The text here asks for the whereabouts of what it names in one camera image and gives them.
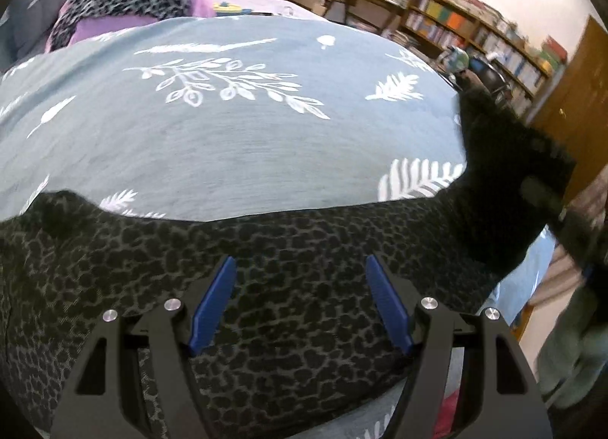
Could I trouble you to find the dark leopard print pants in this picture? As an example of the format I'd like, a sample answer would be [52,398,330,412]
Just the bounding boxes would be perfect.
[0,88,578,439]

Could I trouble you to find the orange wooden bed frame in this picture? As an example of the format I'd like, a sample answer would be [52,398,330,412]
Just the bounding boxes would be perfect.
[510,303,536,343]

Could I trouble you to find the person's grey clothing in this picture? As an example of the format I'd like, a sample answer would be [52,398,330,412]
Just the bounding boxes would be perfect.
[537,273,608,412]

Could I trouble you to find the yellow toy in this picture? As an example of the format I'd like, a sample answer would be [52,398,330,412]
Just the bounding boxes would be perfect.
[211,1,252,17]

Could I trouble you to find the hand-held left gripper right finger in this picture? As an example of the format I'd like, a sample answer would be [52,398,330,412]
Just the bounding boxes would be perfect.
[366,255,554,439]

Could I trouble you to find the wooden bookshelf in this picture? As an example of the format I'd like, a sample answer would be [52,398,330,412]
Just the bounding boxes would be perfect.
[399,0,566,118]

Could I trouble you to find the black metal frame chair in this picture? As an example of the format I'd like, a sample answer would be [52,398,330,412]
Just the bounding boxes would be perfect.
[437,57,519,111]

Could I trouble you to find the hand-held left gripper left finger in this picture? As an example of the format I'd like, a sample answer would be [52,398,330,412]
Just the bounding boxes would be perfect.
[50,256,237,439]

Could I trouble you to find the stack of coloured boxes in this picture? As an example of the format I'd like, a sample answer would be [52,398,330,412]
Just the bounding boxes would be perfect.
[539,38,569,75]

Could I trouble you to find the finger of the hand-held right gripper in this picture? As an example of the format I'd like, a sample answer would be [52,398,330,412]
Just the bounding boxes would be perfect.
[520,175,566,213]

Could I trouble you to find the lilac bedsheet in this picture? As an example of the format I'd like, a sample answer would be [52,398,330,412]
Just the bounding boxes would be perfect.
[209,0,328,23]

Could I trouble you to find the grey-blue leaf print blanket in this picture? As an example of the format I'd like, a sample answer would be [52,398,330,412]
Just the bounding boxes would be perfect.
[0,16,559,439]

